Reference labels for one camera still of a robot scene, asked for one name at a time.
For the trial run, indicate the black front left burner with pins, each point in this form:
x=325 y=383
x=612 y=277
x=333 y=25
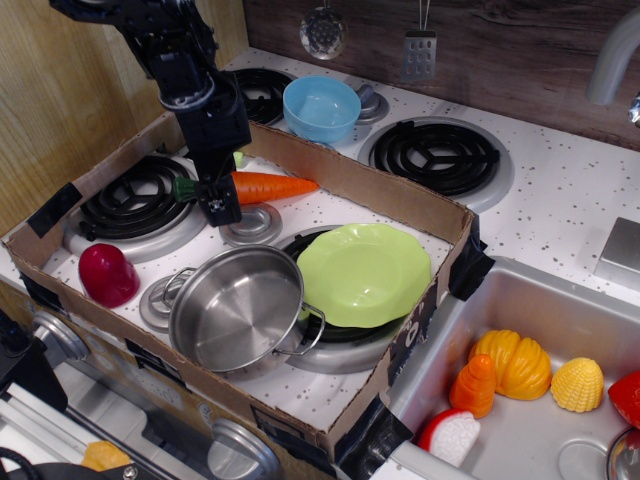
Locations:
x=137 y=212

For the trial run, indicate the red white toy slice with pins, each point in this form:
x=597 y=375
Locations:
x=450 y=435

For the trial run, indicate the red toy pepper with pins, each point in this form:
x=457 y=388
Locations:
x=624 y=395

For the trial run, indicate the stainless steel pot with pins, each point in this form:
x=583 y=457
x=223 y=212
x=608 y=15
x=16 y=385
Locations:
x=242 y=313

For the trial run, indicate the silver square faucet base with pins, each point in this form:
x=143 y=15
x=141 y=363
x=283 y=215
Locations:
x=619 y=259

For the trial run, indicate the black back left burner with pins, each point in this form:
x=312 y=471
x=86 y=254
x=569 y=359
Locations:
x=262 y=91

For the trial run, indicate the hanging silver slotted ladle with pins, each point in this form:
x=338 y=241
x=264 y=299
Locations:
x=323 y=32

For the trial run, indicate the silver oven dial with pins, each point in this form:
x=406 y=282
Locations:
x=236 y=453
x=61 y=343

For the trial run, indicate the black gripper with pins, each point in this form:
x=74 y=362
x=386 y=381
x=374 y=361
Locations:
x=214 y=123

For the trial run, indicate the yellow toy corn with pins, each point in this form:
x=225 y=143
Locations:
x=578 y=385

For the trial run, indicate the light green toy broccoli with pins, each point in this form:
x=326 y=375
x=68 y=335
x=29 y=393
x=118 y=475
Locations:
x=238 y=159

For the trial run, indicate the brown cardboard fence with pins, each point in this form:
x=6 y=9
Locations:
x=343 y=441

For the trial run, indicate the black clamp left edge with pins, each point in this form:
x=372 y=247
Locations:
x=23 y=362

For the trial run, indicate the orange toy carrot green stem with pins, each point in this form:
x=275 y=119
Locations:
x=251 y=187

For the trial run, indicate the silver back stove knob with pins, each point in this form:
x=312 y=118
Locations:
x=374 y=107

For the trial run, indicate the black front right burner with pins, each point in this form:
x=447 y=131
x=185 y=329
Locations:
x=339 y=350

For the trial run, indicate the dark red toy vegetable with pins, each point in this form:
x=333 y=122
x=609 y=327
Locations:
x=107 y=276

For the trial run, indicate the silver sink drain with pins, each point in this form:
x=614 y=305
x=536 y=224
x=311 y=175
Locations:
x=581 y=461

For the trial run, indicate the light blue plastic bowl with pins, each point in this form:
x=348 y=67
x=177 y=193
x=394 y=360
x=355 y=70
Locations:
x=320 y=109

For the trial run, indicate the silver metal sink basin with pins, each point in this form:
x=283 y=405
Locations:
x=518 y=439

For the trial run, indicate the small orange toy carrot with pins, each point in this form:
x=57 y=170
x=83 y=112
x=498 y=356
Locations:
x=474 y=388

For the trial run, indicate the silver oven front dial left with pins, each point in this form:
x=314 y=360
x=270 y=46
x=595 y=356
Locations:
x=61 y=343

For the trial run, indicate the light green plastic plate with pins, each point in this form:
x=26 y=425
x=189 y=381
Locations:
x=364 y=275

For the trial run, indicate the silver stove knob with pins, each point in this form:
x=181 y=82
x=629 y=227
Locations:
x=260 y=223
x=374 y=107
x=157 y=300

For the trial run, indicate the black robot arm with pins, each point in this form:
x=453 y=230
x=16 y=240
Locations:
x=176 y=49

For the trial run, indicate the orange yellow toy pumpkin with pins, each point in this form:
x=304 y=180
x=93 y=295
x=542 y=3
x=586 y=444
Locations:
x=523 y=367

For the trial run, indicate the grey sink faucet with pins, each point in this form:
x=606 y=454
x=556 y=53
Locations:
x=613 y=60

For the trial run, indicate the yellow object bottom left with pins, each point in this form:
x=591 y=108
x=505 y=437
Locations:
x=102 y=455

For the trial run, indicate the black back right burner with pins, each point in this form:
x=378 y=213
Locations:
x=452 y=157

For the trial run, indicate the hanging silver slotted spatula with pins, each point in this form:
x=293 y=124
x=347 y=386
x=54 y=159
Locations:
x=419 y=49

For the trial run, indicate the silver centre stove knob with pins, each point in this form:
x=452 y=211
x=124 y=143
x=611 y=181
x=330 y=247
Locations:
x=260 y=223

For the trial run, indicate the black burner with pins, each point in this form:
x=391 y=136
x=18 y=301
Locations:
x=452 y=157
x=339 y=350
x=137 y=212
x=262 y=91

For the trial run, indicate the silver front stove knob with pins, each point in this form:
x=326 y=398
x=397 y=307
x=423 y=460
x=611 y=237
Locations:
x=157 y=300

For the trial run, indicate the silver oven front dial right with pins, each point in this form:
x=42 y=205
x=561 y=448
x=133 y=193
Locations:
x=236 y=453

